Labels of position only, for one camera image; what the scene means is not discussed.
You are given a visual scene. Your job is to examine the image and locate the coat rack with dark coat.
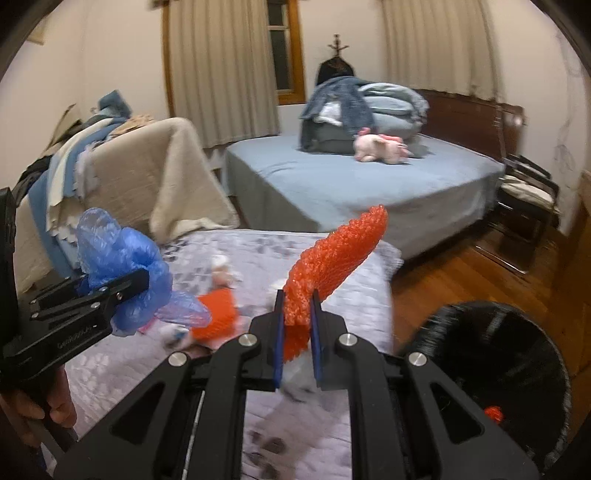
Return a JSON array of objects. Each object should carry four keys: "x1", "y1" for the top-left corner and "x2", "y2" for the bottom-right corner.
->
[{"x1": 315, "y1": 34, "x2": 355, "y2": 86}]

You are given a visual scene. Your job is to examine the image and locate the blue white scalloped cloth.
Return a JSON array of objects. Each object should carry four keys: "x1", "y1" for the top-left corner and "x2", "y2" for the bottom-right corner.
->
[{"x1": 25, "y1": 90, "x2": 131, "y2": 277}]

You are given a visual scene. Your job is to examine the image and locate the folded blue grey bedding pile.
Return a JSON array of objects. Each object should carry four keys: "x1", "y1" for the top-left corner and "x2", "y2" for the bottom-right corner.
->
[{"x1": 300, "y1": 76, "x2": 430, "y2": 155}]

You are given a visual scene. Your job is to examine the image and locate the beige right curtain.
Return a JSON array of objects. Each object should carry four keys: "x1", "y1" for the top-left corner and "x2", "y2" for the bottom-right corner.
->
[{"x1": 381, "y1": 0, "x2": 503, "y2": 100}]

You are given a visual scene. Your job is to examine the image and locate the pink plush toy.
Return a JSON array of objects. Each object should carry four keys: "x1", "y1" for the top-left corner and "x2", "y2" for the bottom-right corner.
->
[{"x1": 353, "y1": 127, "x2": 410, "y2": 165}]

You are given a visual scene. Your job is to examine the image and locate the person's left hand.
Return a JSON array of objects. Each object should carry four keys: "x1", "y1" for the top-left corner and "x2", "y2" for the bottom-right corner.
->
[{"x1": 1, "y1": 366, "x2": 77, "y2": 448}]

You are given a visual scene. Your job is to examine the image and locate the black trash bag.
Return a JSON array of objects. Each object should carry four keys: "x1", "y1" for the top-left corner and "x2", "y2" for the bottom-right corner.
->
[{"x1": 398, "y1": 301, "x2": 572, "y2": 472}]

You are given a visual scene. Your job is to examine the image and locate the orange foam net sleeve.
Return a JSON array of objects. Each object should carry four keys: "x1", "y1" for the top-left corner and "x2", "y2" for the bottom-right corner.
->
[{"x1": 283, "y1": 205, "x2": 388, "y2": 363}]

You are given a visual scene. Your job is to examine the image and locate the beige blanket over furniture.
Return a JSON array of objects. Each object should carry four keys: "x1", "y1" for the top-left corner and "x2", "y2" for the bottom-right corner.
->
[{"x1": 14, "y1": 118, "x2": 239, "y2": 293}]

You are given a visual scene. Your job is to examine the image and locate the wooden framed window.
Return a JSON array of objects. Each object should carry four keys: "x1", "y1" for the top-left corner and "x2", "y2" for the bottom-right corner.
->
[{"x1": 266, "y1": 0, "x2": 305, "y2": 106}]

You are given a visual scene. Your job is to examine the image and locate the purple floral quilted bed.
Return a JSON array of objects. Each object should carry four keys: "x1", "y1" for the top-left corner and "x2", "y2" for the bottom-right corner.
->
[{"x1": 64, "y1": 228, "x2": 406, "y2": 480}]

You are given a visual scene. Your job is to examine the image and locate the black metal chair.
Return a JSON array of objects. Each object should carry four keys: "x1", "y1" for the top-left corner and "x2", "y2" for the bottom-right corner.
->
[{"x1": 475, "y1": 154, "x2": 560, "y2": 275}]

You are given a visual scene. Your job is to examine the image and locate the dark wooden headboard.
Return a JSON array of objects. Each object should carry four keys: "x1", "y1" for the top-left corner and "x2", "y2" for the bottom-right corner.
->
[{"x1": 419, "y1": 90, "x2": 525, "y2": 161}]

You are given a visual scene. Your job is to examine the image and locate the beige left curtain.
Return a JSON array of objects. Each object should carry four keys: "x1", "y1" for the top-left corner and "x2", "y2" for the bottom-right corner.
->
[{"x1": 168, "y1": 0, "x2": 280, "y2": 148}]

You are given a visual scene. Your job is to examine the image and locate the orange net piece on bed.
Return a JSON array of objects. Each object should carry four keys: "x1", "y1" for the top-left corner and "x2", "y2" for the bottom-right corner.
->
[{"x1": 190, "y1": 288, "x2": 238, "y2": 342}]

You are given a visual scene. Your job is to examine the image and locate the beige curtain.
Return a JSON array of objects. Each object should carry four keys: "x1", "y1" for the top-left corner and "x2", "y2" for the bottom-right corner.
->
[
  {"x1": 168, "y1": 0, "x2": 280, "y2": 148},
  {"x1": 381, "y1": 0, "x2": 503, "y2": 100}
]

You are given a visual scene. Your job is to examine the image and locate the blue sheeted bed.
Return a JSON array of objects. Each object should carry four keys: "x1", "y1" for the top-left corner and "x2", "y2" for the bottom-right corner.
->
[{"x1": 223, "y1": 136, "x2": 504, "y2": 260}]

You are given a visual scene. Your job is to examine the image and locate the blue plastic bag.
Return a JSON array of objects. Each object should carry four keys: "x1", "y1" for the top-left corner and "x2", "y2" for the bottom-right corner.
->
[{"x1": 76, "y1": 208, "x2": 211, "y2": 336}]

